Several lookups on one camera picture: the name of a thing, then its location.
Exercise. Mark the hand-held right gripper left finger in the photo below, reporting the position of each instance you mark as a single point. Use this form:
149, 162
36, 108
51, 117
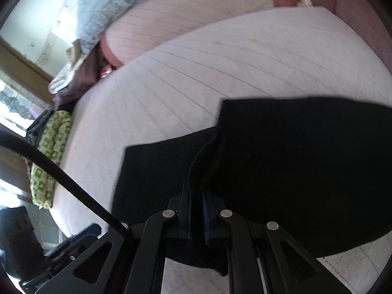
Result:
183, 220

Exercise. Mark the light patterned cloth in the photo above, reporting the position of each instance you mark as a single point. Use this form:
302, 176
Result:
62, 76

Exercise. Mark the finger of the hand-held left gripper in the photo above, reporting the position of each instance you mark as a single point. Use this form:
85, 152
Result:
92, 229

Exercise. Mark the white quilted mattress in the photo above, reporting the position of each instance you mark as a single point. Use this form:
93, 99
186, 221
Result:
214, 67

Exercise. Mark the black pants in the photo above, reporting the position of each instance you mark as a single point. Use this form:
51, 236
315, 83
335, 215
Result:
291, 165

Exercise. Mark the grey quilted blanket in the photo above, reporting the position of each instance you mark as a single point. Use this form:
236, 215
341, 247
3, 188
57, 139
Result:
107, 6

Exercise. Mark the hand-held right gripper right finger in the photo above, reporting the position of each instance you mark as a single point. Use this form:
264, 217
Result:
207, 217

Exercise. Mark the dark maroon cloth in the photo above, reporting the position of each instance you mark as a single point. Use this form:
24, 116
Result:
79, 82

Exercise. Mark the dark furry cloth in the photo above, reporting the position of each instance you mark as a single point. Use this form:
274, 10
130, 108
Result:
15, 239

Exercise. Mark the green patterned pillow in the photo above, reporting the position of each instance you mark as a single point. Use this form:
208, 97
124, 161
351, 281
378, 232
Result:
52, 141

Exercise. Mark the pink striped pillow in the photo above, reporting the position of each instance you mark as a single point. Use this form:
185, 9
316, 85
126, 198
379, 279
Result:
183, 18

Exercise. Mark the black bag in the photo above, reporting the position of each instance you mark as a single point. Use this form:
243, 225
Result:
33, 131

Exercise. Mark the brown window frame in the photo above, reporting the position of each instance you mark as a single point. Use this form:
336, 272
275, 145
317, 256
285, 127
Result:
18, 58

